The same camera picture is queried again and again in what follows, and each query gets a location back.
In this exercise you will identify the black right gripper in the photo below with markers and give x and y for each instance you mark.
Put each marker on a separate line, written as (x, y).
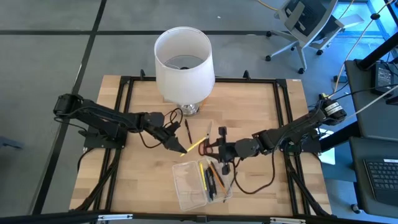
(228, 149)

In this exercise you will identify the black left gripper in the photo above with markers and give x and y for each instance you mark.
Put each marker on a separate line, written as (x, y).
(169, 133)

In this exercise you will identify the yellow pencil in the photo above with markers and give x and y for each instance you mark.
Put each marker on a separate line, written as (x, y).
(203, 177)
(196, 144)

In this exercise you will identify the red black scissors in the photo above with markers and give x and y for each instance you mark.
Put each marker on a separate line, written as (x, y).
(209, 129)

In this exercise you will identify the blue pen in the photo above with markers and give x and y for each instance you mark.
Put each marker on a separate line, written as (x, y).
(207, 186)

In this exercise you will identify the clear plastic supply box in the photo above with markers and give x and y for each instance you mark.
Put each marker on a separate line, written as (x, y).
(186, 186)

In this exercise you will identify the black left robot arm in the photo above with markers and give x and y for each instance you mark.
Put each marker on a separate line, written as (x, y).
(102, 116)

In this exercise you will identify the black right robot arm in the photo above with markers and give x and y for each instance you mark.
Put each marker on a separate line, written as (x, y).
(298, 127)

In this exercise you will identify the thin dark pencil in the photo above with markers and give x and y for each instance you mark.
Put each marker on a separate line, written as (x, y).
(227, 194)

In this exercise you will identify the white shade table lamp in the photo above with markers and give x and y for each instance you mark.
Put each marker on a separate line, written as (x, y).
(186, 84)

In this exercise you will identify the white paper sheet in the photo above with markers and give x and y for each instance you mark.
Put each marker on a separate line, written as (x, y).
(328, 157)

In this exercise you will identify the black desk beam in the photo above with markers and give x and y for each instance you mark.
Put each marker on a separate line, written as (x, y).
(379, 51)
(340, 137)

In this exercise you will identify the dark side desk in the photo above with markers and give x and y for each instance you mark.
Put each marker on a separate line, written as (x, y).
(367, 124)
(357, 186)

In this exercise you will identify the white office chair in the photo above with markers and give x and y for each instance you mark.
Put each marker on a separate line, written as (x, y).
(306, 21)

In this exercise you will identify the grey furniture foot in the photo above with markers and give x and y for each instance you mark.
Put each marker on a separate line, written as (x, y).
(9, 143)

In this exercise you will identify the black keyboard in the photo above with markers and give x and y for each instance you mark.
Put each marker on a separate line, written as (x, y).
(382, 180)

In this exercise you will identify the black power adapter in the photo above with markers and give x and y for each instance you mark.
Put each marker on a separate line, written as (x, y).
(383, 77)

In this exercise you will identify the black table frame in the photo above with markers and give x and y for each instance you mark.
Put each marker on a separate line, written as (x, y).
(236, 79)

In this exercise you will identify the black rig frame bar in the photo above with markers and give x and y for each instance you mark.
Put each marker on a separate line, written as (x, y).
(46, 217)

